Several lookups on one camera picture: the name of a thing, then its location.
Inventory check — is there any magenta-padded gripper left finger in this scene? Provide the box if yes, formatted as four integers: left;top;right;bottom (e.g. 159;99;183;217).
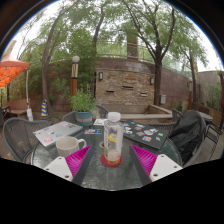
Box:
43;144;95;186

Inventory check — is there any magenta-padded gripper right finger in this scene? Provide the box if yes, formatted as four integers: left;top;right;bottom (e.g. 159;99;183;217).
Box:
128;144;184;186

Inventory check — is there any white ceramic mug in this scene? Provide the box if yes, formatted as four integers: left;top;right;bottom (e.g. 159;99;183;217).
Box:
55;135;88;158

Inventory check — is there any round red coaster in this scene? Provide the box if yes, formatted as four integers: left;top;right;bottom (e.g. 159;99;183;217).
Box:
99;152;123;168

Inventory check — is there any black stickered laptop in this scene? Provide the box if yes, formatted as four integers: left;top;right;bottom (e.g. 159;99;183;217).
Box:
121;120;171;151

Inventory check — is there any small sticker card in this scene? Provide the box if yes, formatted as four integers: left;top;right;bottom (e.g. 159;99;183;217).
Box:
83;128;103;135

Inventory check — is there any silver stickered laptop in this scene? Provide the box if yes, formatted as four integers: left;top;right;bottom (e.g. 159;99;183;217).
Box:
32;120;84;148

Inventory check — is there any clear plastic drink bottle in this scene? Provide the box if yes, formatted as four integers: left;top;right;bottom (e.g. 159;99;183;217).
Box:
103;111;125;165

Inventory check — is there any white paper card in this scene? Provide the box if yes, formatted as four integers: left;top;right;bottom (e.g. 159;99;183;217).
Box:
92;118;108;127

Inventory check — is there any black jacket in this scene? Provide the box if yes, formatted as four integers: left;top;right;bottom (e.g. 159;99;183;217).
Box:
168;110;207;164

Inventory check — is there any potted green plant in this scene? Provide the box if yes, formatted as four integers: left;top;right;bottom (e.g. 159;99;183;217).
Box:
68;88;98;127

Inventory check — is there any striped traffic cone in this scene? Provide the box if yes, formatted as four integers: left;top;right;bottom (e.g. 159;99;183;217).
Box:
40;98;50;118

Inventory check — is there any black metal chair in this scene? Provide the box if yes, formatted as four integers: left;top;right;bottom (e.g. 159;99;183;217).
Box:
204;113;224;161

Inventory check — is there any orange patio umbrella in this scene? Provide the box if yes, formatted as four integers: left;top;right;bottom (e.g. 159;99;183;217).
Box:
0;39;31;89

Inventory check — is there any globe lamp post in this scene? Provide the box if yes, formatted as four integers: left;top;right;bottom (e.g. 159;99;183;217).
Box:
69;55;81;98

